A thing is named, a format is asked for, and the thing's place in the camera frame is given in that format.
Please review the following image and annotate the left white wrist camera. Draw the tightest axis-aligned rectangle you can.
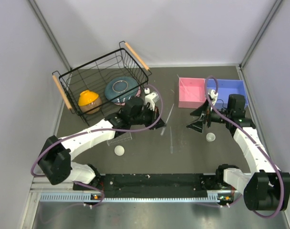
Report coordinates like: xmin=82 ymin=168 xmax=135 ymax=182
xmin=144 ymin=87 xmax=160 ymax=110

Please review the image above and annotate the clear pipette long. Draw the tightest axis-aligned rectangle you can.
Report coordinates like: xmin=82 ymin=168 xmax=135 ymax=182
xmin=160 ymin=104 xmax=174 ymax=136

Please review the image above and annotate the white round lid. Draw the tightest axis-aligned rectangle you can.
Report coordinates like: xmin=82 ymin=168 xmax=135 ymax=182
xmin=114 ymin=146 xmax=125 ymax=156

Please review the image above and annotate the yellow and brown bowl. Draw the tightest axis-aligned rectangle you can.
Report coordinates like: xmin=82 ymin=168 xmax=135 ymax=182
xmin=78 ymin=90 xmax=102 ymax=114

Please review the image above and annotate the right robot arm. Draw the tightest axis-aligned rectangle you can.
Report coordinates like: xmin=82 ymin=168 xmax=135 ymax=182
xmin=187 ymin=94 xmax=290 ymax=211

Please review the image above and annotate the blue ceramic plate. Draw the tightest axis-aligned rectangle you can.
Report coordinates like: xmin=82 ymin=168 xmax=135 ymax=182
xmin=104 ymin=76 xmax=139 ymax=104

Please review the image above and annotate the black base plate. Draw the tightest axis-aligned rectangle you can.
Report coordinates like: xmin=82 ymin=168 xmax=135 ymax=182
xmin=72 ymin=173 xmax=231 ymax=198

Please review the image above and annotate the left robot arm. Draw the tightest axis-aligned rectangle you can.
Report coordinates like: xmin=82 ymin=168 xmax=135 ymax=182
xmin=36 ymin=92 xmax=165 ymax=189

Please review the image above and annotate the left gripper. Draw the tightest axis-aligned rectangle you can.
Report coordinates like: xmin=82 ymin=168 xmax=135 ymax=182
xmin=130 ymin=104 xmax=166 ymax=130

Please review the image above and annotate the pink ceramic plate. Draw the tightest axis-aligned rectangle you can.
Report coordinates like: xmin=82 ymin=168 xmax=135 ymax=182
xmin=112 ymin=87 xmax=141 ymax=106

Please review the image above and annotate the small white cup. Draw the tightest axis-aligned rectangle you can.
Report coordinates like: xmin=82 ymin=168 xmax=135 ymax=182
xmin=206 ymin=133 xmax=216 ymax=142

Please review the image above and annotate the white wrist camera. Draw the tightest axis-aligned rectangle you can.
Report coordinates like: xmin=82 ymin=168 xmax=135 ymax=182
xmin=144 ymin=87 xmax=160 ymax=110
xmin=208 ymin=89 xmax=218 ymax=105

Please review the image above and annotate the black wire dish basket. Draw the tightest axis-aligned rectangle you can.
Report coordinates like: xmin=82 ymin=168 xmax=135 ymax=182
xmin=53 ymin=41 xmax=152 ymax=125

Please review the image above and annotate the blue plastic bin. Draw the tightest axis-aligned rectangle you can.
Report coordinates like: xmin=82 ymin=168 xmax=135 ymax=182
xmin=215 ymin=79 xmax=248 ymax=109

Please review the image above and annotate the pink plastic bin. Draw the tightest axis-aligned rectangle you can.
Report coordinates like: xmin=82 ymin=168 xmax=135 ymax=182
xmin=178 ymin=77 xmax=206 ymax=109

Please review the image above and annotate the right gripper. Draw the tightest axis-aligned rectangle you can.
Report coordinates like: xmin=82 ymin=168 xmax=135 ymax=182
xmin=186 ymin=98 xmax=232 ymax=133

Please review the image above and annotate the clear test tube rack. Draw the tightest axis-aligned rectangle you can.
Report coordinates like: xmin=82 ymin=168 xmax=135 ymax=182
xmin=107 ymin=132 xmax=132 ymax=146

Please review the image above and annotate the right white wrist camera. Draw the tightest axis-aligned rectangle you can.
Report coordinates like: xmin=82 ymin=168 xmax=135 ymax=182
xmin=208 ymin=89 xmax=218 ymax=105

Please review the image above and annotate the grey slotted cable duct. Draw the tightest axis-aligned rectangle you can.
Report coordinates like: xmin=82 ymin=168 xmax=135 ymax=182
xmin=40 ymin=193 xmax=233 ymax=203

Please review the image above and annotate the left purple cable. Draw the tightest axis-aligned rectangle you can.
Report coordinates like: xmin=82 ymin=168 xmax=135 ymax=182
xmin=30 ymin=83 xmax=163 ymax=208

